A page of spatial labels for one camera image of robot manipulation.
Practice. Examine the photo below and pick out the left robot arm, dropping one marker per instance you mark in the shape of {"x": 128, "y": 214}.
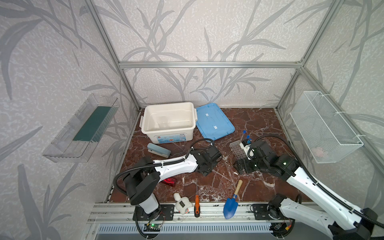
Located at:
{"x": 141, "y": 180}

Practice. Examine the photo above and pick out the blue garden trowel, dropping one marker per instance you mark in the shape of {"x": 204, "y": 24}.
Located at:
{"x": 231, "y": 204}

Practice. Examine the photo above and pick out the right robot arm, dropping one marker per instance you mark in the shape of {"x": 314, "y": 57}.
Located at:
{"x": 338, "y": 218}

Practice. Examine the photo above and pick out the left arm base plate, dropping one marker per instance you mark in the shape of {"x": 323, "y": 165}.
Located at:
{"x": 164, "y": 213}

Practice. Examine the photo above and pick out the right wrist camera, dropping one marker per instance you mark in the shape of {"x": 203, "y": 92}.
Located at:
{"x": 246, "y": 148}

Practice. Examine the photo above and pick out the clear wall shelf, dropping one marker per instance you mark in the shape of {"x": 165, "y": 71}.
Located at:
{"x": 79, "y": 138}

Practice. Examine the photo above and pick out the clear acrylic test tube rack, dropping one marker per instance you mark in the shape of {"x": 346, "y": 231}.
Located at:
{"x": 238, "y": 149}

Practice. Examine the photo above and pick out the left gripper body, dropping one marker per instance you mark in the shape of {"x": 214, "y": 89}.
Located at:
{"x": 212, "y": 160}

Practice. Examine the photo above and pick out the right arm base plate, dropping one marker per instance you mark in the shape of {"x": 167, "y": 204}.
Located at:
{"x": 265, "y": 212}

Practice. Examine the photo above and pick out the clear plastic pipette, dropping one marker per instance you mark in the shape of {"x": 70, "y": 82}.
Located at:
{"x": 223, "y": 176}

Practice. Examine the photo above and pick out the pink object in basket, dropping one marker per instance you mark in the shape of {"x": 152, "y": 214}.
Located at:
{"x": 319, "y": 152}

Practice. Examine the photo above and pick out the green circuit board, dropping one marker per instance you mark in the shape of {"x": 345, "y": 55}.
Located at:
{"x": 150, "y": 227}

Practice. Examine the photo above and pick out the white plastic bin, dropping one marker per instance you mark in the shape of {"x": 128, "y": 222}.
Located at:
{"x": 169, "y": 123}

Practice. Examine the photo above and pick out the red small object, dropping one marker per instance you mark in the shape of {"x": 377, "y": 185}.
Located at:
{"x": 170, "y": 181}

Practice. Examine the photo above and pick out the white wire basket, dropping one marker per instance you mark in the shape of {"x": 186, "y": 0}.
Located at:
{"x": 322, "y": 125}

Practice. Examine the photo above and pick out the blue plastic bin lid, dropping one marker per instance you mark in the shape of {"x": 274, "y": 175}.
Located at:
{"x": 213, "y": 123}

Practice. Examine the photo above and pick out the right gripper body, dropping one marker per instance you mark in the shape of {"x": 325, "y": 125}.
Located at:
{"x": 244, "y": 163}

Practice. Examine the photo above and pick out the aluminium frame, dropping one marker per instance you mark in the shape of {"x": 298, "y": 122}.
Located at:
{"x": 345, "y": 58}

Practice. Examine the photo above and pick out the orange handled screwdriver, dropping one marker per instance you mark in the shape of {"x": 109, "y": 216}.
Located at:
{"x": 197, "y": 208}

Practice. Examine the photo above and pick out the grey-blue flat tool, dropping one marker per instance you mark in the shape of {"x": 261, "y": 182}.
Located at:
{"x": 157, "y": 150}

